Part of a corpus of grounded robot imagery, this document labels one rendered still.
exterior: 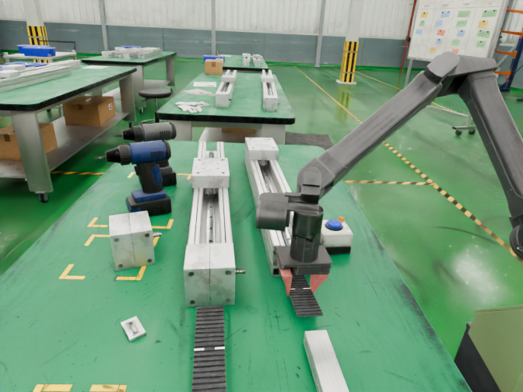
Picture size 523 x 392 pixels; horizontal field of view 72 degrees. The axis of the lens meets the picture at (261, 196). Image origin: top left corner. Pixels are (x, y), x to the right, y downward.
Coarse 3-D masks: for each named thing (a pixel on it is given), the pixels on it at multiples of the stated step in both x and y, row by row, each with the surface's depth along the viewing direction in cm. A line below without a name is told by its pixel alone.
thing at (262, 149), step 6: (246, 138) 142; (252, 138) 143; (258, 138) 143; (264, 138) 144; (270, 138) 144; (246, 144) 140; (252, 144) 136; (258, 144) 137; (264, 144) 137; (270, 144) 137; (246, 150) 141; (252, 150) 130; (258, 150) 130; (264, 150) 131; (270, 150) 131; (276, 150) 131; (252, 156) 131; (258, 156) 132; (264, 156) 132; (270, 156) 132; (276, 156) 132; (258, 162) 134; (264, 162) 134
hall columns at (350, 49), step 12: (24, 0) 911; (36, 0) 934; (360, 0) 933; (36, 12) 925; (360, 12) 945; (36, 24) 934; (348, 24) 979; (36, 36) 944; (348, 36) 992; (348, 48) 979; (36, 60) 969; (48, 60) 985; (348, 60) 991; (348, 72) 1005
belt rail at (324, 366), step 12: (312, 336) 64; (324, 336) 64; (312, 348) 62; (324, 348) 62; (312, 360) 60; (324, 360) 60; (336, 360) 60; (312, 372) 60; (324, 372) 58; (336, 372) 58; (324, 384) 56; (336, 384) 56
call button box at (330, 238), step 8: (344, 224) 96; (328, 232) 92; (336, 232) 92; (344, 232) 92; (320, 240) 93; (328, 240) 91; (336, 240) 92; (344, 240) 92; (328, 248) 93; (336, 248) 93; (344, 248) 93
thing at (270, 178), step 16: (256, 160) 132; (272, 160) 133; (256, 176) 118; (272, 176) 126; (256, 192) 112; (272, 192) 113; (256, 208) 113; (272, 240) 82; (288, 240) 88; (272, 256) 82; (272, 272) 84
